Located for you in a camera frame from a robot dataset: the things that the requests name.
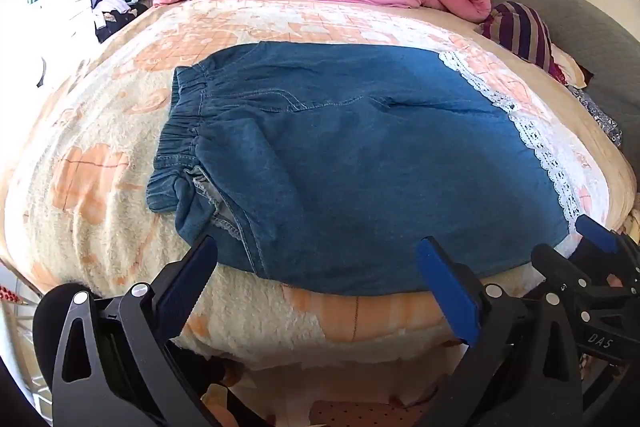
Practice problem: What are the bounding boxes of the blue floral cloth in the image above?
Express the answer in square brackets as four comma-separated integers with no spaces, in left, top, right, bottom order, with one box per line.
[570,84,623,148]

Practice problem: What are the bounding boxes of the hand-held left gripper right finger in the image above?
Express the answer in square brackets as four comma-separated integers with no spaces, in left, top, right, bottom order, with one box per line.
[416,236,586,427]

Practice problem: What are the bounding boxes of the pink perforated mat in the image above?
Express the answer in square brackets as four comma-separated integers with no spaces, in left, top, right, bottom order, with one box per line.
[310,399,426,427]

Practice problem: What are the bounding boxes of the blue denim pants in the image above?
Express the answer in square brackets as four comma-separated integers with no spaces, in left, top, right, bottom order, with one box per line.
[145,42,608,297]

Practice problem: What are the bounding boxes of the white drawer unit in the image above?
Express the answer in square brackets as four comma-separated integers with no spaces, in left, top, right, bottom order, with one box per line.
[30,0,93,52]

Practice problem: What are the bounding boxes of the cream and orange fleece blanket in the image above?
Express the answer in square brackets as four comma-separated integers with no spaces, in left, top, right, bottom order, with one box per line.
[0,0,640,360]

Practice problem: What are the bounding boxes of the purple striped cloth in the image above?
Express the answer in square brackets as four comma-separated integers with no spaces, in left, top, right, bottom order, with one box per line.
[480,2,553,72]

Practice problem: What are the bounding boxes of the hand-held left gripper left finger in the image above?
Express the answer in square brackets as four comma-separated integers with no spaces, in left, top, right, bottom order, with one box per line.
[50,234,221,427]

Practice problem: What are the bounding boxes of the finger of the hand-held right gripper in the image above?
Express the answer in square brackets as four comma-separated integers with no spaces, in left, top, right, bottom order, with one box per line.
[574,214,640,282]
[531,244,608,304]

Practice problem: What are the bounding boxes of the grey quilted headboard cushion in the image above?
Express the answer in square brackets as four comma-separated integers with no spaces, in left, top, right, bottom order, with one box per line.
[470,0,640,148]

